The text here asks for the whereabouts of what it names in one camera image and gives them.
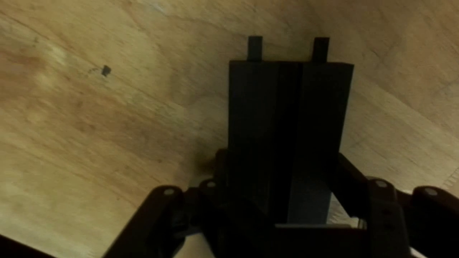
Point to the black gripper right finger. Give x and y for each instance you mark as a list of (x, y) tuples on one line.
[(424, 219)]

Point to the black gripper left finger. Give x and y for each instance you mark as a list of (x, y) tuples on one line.
[(231, 225)]

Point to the black pad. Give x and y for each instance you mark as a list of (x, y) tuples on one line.
[(285, 120)]

